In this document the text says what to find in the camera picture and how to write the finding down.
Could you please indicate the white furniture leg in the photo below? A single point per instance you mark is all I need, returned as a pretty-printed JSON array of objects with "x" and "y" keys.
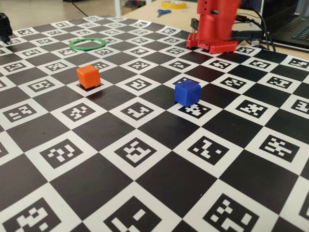
[{"x": 118, "y": 7}]

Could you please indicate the black white marker checkerboard mat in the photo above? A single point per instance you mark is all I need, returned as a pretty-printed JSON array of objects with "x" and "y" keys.
[{"x": 144, "y": 157}]

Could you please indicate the blue cube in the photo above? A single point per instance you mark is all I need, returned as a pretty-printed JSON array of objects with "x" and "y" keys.
[{"x": 187, "y": 93}]

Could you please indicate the black connector on base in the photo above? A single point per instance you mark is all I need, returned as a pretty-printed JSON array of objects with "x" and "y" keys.
[{"x": 194, "y": 24}]

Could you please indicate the orange cube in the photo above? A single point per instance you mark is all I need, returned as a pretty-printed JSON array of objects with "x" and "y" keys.
[{"x": 88, "y": 76}]

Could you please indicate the black laptop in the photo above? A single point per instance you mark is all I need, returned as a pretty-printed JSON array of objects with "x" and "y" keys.
[{"x": 287, "y": 21}]

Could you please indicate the black plastic device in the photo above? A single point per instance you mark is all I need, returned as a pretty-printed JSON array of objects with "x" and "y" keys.
[{"x": 4, "y": 29}]

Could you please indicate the red robot arm with base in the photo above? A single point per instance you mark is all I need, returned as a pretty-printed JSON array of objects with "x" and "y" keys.
[{"x": 214, "y": 26}]

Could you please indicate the yellow tape roll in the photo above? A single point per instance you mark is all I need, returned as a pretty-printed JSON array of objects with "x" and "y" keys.
[{"x": 173, "y": 4}]

